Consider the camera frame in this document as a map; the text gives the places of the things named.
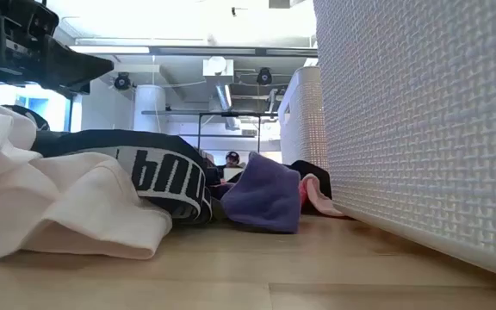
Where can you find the purple fleece cloth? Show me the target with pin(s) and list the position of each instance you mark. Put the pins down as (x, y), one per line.
(265, 194)

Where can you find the white round column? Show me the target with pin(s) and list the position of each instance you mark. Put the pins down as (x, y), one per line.
(149, 107)

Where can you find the bright window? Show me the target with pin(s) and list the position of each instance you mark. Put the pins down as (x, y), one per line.
(54, 112)

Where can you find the dark clothes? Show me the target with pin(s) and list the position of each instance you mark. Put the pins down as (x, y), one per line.
(166, 176)

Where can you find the person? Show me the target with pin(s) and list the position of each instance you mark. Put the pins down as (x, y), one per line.
(232, 158)

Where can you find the black ceiling spotlight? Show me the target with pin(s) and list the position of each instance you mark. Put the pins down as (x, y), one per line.
(122, 82)
(264, 76)

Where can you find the salmon pink garment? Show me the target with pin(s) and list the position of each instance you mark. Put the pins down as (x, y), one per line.
(319, 194)

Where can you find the small black garment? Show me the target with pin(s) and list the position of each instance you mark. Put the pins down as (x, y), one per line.
(312, 168)

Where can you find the white plastic laundry basket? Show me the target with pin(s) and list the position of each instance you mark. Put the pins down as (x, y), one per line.
(424, 129)
(304, 120)

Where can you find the white garment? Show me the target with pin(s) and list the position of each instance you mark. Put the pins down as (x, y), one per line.
(80, 206)

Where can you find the grey ceiling vent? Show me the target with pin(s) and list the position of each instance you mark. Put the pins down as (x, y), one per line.
(279, 3)

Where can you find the silver duct pipe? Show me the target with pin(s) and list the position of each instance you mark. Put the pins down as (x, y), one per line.
(223, 97)

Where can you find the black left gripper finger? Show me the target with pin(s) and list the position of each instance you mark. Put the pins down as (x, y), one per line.
(78, 89)
(71, 66)

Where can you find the white ventilation box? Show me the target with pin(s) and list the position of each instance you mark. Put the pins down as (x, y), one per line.
(218, 66)

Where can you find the black fabric lump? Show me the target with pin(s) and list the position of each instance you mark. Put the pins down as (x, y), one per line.
(20, 111)

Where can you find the black metal rack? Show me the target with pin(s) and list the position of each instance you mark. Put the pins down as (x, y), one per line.
(231, 114)

